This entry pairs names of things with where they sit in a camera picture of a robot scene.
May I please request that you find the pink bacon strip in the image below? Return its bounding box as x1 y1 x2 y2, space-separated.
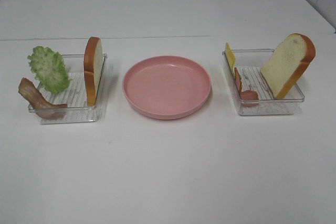
234 67 259 107

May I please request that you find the bread slice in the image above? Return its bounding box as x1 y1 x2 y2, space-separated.
83 37 104 106
260 33 316 99

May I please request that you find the green lettuce leaf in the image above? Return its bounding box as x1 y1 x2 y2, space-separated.
27 46 71 94

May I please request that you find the brown bacon strip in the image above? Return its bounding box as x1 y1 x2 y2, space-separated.
18 78 68 120

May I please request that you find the pink round plate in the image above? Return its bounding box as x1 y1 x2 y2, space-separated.
123 56 212 120

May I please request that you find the yellow cheese slice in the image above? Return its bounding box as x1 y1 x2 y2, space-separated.
224 43 236 75

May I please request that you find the right clear plastic tray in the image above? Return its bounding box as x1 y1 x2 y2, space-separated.
222 49 305 115

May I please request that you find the clear plastic tray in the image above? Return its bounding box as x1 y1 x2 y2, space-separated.
222 49 305 115
28 54 108 124

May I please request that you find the left clear plastic tray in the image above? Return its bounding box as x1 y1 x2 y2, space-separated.
28 54 108 124

